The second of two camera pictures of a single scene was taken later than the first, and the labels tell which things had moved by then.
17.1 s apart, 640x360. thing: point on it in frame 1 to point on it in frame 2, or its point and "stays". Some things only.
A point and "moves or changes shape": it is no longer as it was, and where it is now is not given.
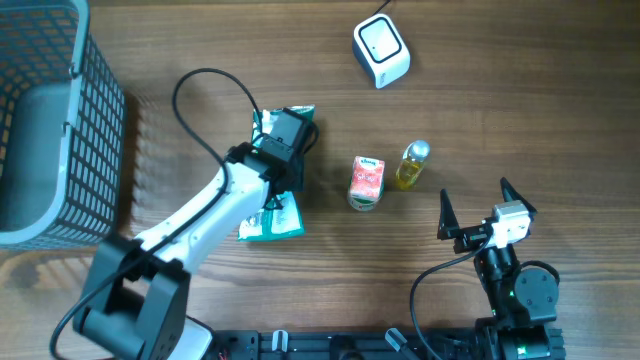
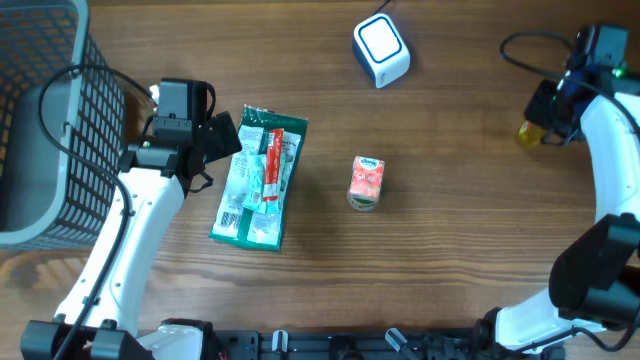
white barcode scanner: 380,49 stays
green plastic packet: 281,217 moves or changes shape
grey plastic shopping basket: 62,129 stays
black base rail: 345,345 stays
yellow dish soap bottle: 412,163 to 527,135
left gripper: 289,173 to 215,144
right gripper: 469,236 to 532,109
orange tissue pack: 366,183 stays
